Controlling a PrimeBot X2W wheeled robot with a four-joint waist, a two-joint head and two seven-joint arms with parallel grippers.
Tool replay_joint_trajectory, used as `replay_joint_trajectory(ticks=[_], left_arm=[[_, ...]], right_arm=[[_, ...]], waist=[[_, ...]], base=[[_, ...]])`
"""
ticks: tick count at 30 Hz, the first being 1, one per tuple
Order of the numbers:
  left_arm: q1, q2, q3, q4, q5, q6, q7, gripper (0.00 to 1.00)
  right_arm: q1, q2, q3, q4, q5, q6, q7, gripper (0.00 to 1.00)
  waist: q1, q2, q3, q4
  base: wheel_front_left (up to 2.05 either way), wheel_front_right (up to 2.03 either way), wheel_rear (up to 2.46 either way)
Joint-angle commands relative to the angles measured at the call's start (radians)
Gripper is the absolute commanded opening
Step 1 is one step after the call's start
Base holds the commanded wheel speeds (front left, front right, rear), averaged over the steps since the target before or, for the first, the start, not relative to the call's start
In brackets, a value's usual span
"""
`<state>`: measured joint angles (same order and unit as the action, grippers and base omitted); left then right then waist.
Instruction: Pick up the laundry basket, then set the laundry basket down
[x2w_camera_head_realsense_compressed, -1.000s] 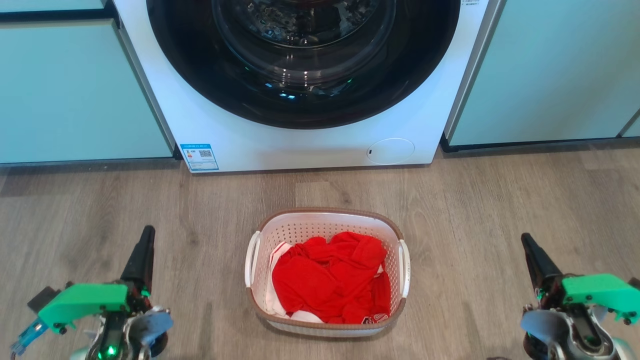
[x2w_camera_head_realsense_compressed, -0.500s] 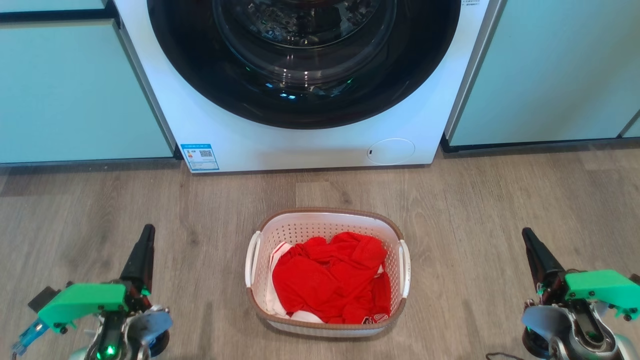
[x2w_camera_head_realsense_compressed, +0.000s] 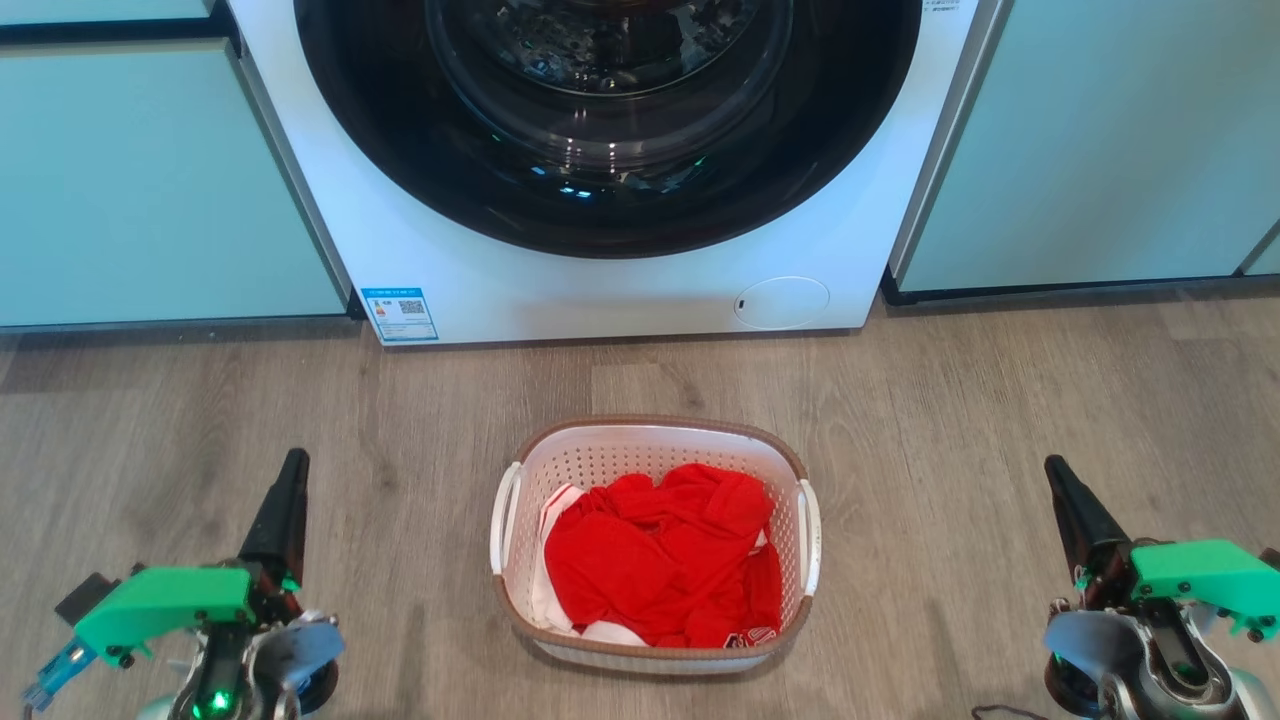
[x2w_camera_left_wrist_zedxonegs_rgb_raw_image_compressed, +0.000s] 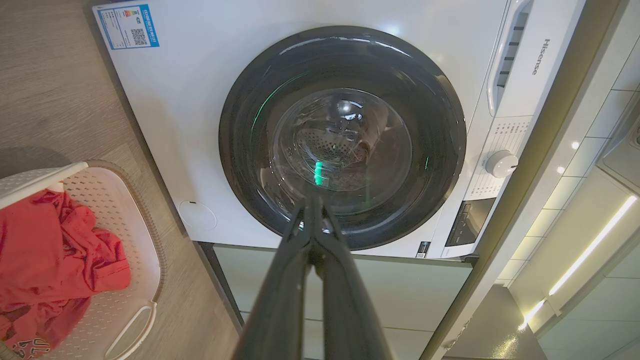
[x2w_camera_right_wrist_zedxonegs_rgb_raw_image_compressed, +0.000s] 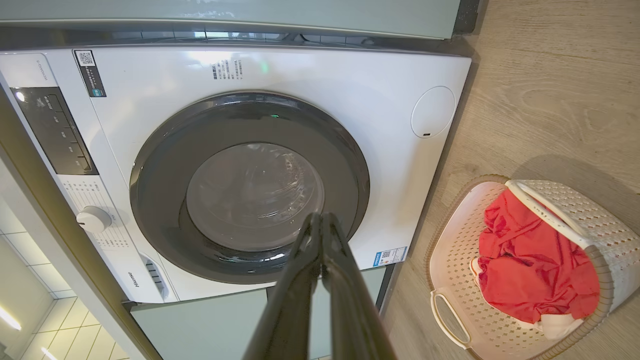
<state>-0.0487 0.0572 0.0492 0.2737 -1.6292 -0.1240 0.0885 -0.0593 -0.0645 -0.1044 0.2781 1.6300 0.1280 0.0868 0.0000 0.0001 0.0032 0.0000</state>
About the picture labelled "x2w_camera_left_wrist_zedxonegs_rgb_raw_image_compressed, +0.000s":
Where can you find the blue energy label sticker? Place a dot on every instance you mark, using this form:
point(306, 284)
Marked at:
point(127, 26)

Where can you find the black round washer door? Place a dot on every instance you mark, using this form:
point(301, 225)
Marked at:
point(240, 125)

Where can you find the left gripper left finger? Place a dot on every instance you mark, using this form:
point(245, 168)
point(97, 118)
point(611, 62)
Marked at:
point(280, 300)

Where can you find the white detergent drawer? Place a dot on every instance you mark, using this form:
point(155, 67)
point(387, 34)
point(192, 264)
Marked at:
point(542, 85)

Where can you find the white perforated laundry basket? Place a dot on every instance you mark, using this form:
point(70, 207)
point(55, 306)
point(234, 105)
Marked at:
point(130, 240)

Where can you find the red garment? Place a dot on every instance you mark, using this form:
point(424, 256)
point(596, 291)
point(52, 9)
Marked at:
point(45, 260)

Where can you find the round white filter cover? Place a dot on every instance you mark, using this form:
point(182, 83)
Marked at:
point(197, 216)

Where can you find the white front-load washing machine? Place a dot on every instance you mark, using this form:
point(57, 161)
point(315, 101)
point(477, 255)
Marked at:
point(200, 125)

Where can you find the grey countertop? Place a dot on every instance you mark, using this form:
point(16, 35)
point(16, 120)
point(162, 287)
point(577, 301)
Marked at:
point(550, 150)

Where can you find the white washer control knob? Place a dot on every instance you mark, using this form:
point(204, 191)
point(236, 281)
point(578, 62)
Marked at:
point(501, 164)

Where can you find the black washer display panel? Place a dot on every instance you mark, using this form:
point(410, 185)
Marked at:
point(467, 222)

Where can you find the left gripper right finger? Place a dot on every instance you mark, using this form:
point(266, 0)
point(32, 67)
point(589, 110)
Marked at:
point(350, 310)

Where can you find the LED light strip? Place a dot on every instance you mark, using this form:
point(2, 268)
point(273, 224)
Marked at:
point(590, 247)

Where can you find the light green cabinet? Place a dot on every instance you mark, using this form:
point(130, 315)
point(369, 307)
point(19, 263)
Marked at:
point(410, 300)

